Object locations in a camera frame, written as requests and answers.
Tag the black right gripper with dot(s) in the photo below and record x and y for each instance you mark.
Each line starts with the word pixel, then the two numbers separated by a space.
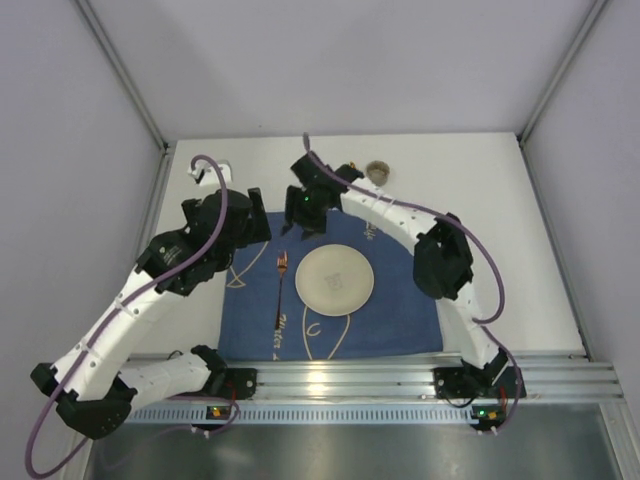
pixel 305 220

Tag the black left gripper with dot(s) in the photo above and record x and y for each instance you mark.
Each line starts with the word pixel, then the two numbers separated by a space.
pixel 255 220

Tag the copper fork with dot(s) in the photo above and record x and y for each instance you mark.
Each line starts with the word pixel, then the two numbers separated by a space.
pixel 282 267

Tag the cream round plate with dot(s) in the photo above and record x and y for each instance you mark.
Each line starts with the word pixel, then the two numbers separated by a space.
pixel 334 280

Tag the speckled grey cup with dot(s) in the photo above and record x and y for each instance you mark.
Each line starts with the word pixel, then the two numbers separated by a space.
pixel 378 172

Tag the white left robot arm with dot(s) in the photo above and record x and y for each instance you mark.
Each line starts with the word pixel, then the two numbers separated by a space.
pixel 93 389

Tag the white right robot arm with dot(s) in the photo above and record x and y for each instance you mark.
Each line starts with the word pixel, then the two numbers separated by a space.
pixel 441 247

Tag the blue fish placemat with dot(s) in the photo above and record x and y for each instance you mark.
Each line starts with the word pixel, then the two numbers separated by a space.
pixel 398 318

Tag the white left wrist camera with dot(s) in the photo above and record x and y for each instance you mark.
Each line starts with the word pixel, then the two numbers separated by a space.
pixel 205 175

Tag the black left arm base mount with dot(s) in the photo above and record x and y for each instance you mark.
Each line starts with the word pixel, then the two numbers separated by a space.
pixel 231 384

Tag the aluminium left corner post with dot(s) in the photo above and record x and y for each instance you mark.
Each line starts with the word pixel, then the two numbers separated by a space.
pixel 110 53

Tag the aluminium corner post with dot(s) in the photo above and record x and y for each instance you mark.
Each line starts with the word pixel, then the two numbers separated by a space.
pixel 110 53
pixel 595 11

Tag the grey slotted cable duct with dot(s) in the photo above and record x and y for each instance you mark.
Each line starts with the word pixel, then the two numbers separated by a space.
pixel 174 413

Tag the aluminium right corner post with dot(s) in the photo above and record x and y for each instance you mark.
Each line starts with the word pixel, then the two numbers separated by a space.
pixel 595 11

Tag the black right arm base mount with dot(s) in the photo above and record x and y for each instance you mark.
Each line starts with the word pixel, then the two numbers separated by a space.
pixel 468 383

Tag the aluminium front frame rail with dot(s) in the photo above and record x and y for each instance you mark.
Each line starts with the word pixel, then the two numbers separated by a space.
pixel 409 379

